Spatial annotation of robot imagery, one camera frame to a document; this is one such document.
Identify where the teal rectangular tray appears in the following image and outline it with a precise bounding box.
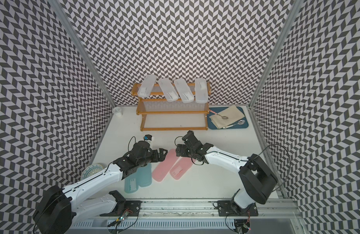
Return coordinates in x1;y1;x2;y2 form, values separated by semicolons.
207;107;249;130

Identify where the orange wooden three-tier shelf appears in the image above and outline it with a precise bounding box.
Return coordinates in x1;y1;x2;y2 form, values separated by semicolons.
136;84;209;132

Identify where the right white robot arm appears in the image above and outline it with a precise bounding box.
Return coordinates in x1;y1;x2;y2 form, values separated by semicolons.
176;130;278;215

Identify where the aluminium front rail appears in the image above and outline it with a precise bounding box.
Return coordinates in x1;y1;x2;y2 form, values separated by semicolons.
55;198;303;220

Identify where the clear pencil case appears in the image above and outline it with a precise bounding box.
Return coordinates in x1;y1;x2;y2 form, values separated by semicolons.
174;79;195;103
158;78;179;102
195;78;208;104
137;75;158;98

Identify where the small clear plastic cup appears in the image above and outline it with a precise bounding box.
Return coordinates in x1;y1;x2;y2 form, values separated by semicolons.
112;107;123;118

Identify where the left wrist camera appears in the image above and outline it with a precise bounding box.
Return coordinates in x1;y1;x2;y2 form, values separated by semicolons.
144;135;153;144

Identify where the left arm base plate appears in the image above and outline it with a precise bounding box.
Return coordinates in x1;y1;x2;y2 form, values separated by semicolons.
100;200;142;217

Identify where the round patterned plate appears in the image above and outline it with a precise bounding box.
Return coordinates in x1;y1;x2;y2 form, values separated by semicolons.
81;163;104;180

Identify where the pink pencil case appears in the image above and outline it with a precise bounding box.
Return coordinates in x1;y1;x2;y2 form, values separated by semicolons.
152;156;179;182
170;158;193;180

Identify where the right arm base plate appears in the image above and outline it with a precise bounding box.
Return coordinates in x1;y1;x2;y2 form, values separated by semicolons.
216;200;259;217

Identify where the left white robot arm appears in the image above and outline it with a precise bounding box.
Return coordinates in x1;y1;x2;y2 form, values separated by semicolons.
33;140;168;234

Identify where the metal spoon white handle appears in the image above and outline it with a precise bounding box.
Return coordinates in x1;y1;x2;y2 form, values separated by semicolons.
223;120;245;129

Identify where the beige folded cloth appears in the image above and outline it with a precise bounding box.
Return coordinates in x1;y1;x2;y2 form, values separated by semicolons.
209;105;245;129

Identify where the metal spoon pink handle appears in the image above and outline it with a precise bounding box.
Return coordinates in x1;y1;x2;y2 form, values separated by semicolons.
210;111;228;120

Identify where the teal pencil case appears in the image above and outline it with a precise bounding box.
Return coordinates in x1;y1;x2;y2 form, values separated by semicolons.
137;163;152;188
124;174;139;194

